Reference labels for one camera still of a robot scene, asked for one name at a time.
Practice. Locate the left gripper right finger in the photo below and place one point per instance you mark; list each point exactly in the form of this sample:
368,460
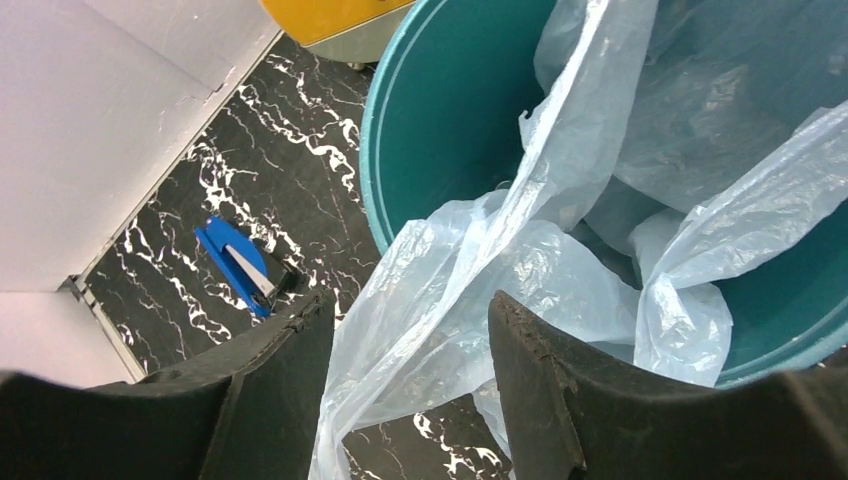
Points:
572,411

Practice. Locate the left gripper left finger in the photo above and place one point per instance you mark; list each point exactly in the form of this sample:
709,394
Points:
245,409

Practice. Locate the light blue plastic bag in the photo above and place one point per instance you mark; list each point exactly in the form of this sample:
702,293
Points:
677,145

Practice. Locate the teal plastic trash bin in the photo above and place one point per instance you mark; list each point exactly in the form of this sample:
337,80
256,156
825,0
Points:
440,124

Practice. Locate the blue stapler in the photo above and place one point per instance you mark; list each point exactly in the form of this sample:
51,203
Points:
254,275

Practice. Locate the white drawer box orange front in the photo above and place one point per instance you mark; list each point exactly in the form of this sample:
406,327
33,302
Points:
355,32

